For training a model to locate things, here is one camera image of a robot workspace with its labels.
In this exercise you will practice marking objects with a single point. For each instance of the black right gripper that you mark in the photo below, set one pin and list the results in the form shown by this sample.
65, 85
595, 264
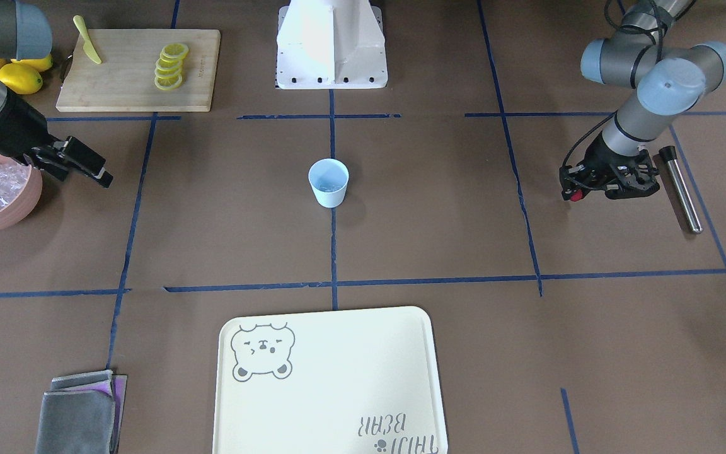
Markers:
12, 133

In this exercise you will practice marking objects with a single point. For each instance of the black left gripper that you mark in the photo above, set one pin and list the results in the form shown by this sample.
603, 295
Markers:
601, 154

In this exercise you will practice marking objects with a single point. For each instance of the steel muddler black handle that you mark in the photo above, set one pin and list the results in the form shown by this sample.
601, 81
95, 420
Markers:
668, 155

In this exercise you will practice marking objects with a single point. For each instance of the light blue plastic cup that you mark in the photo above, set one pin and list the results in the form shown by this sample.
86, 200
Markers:
331, 169

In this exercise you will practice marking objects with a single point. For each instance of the red strawberry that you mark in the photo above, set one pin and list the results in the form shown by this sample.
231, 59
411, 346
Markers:
577, 195

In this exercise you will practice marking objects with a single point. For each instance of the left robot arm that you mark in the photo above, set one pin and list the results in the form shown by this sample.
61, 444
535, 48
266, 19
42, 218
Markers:
665, 82

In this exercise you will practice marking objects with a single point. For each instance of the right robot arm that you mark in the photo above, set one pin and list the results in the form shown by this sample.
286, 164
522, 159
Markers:
25, 33

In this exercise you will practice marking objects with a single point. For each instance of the pink bowl of ice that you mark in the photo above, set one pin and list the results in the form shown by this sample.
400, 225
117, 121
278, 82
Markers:
20, 189

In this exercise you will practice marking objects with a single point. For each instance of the wooden cutting board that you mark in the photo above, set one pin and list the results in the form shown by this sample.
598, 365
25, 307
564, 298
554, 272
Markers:
124, 81

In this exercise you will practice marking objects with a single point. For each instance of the whole yellow lemon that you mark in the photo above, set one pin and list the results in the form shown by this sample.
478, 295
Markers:
22, 79

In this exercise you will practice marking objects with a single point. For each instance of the yellow plastic knife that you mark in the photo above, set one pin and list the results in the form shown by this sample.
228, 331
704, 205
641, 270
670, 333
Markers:
88, 47

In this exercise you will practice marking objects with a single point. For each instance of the lemon slice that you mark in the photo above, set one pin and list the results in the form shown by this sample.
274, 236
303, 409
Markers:
167, 65
167, 73
176, 51
168, 83

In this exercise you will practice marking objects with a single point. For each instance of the folded grey cloth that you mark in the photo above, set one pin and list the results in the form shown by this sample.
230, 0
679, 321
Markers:
82, 413

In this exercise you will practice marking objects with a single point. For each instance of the cream bear serving tray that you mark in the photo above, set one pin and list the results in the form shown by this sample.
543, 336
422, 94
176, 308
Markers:
348, 381

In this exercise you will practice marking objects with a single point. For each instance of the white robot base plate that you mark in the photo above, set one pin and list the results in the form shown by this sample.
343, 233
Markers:
331, 45

